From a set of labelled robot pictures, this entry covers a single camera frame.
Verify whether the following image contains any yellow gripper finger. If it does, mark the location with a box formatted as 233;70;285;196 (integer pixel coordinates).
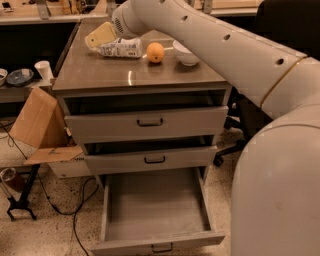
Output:
85;22;117;48

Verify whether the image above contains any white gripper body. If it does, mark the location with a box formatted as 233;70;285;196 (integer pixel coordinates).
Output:
112;0;147;39

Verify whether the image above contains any clear plastic water bottle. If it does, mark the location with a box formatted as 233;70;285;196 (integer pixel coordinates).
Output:
92;38;142;59

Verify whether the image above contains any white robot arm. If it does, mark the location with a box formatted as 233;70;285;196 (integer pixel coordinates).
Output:
85;0;320;256

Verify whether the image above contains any grey drawer cabinet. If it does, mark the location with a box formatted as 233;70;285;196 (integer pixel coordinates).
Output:
53;19;231;174

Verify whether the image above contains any grey top drawer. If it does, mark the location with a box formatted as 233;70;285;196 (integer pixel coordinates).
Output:
65;93;227;144

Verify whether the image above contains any grey drawer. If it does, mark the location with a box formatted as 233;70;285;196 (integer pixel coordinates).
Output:
91;168;224;256
85;136;217;175
65;93;227;144

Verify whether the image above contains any grey middle drawer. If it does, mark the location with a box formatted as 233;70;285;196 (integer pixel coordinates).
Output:
85;136;217;175

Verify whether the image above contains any grey bottom drawer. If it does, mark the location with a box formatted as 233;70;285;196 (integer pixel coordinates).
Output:
91;168;224;256

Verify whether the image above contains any orange fruit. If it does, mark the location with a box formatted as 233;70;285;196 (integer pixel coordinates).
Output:
146;42;164;63

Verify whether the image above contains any white ceramic bowl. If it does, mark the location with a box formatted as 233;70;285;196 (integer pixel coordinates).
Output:
173;40;199;66

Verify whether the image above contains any white paper cup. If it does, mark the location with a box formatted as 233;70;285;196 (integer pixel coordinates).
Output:
34;60;53;81

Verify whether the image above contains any dark blue bowl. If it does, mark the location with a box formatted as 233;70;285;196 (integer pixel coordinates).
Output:
6;68;34;87

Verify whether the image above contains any wooden workbench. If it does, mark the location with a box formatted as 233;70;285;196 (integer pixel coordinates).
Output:
0;0;263;25

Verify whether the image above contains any white bowl at left edge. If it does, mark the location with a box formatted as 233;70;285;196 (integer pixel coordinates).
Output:
0;68;8;87

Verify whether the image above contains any brown cardboard box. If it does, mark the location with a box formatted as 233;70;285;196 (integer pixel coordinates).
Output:
9;87;90;178

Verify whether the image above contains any grey side shelf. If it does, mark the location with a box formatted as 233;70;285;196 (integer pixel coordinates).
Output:
0;80;54;103

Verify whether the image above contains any black office chair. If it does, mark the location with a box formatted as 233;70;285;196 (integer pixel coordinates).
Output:
213;0;320;166

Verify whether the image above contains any black metal stand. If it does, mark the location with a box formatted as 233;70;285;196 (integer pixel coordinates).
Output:
0;164;40;221

